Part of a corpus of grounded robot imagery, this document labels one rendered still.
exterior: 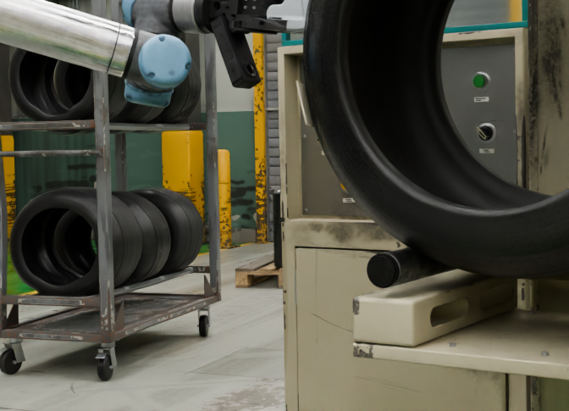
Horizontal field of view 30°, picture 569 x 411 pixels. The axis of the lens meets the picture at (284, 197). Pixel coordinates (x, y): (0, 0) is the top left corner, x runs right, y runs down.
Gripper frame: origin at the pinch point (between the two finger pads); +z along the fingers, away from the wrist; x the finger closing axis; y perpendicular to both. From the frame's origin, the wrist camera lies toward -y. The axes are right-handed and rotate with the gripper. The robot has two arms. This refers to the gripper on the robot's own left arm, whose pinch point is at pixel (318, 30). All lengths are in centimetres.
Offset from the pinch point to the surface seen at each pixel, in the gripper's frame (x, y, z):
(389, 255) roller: -12.1, -28.2, 21.1
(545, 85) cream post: 24.3, -5.0, 25.7
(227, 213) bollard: 733, -153, -547
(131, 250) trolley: 239, -94, -240
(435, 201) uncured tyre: -12.4, -20.4, 26.7
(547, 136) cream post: 24.3, -12.5, 26.9
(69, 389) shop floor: 201, -152, -237
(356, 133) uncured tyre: -12.3, -13.4, 14.7
